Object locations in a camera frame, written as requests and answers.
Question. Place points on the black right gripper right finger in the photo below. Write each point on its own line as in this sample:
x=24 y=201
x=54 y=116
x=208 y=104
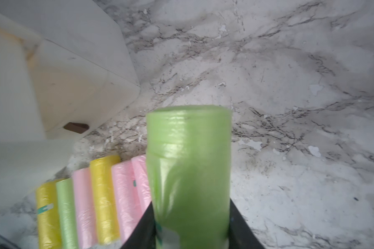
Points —
x=240 y=235

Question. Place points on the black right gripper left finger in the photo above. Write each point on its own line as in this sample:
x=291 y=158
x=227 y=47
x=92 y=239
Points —
x=143 y=236

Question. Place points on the green trash bag roll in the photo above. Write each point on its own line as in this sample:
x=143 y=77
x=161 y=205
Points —
x=66 y=209
x=188 y=160

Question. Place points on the white top drawer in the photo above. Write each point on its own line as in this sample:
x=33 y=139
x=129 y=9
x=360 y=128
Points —
x=78 y=62

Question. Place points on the yellow trash bag roll middle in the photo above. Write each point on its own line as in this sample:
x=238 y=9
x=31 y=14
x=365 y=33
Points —
x=104 y=199

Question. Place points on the yellow trash bag roll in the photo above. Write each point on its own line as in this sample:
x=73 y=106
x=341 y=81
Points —
x=48 y=224
x=104 y=199

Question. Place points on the pink trash bag roll left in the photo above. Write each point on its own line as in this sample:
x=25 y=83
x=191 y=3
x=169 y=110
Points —
x=84 y=209

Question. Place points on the pink trash bag roll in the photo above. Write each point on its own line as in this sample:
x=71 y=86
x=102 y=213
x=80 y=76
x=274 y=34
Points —
x=84 y=209
x=142 y=182
x=127 y=202

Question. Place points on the pink trash bag roll middle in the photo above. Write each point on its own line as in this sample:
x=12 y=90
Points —
x=127 y=202

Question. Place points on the pink trash bag roll right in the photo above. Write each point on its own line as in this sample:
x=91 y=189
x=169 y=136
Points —
x=142 y=182

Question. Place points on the yellow trash bag roll left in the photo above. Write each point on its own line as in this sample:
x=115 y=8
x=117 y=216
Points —
x=48 y=224

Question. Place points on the white three-drawer cabinet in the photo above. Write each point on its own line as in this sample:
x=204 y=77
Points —
x=27 y=156

